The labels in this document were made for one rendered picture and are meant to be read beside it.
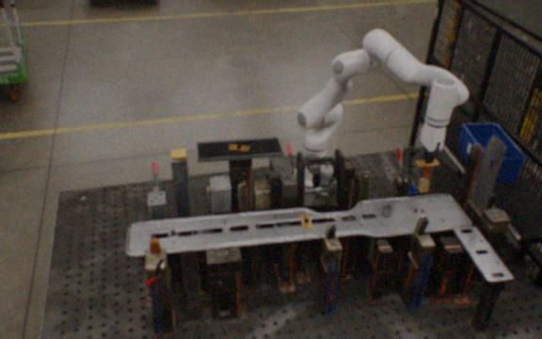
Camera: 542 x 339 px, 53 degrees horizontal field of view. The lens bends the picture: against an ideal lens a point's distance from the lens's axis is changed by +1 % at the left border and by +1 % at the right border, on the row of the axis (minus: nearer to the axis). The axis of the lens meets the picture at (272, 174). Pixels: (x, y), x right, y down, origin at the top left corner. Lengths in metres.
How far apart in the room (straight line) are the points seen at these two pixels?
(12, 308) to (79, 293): 1.08
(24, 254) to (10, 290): 0.30
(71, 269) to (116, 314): 0.35
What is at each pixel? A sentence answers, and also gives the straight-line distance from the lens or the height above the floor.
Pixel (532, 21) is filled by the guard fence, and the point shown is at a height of 1.13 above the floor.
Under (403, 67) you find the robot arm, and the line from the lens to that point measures 2.08.
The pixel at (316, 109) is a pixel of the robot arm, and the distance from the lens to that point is 2.47.
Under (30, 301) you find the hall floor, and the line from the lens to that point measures 3.45.
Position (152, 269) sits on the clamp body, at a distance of 1.92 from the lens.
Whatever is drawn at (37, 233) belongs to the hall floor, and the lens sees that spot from 3.90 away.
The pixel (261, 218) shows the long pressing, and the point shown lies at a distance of 2.17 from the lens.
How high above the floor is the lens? 2.39
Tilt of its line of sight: 35 degrees down
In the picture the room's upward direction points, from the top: 2 degrees clockwise
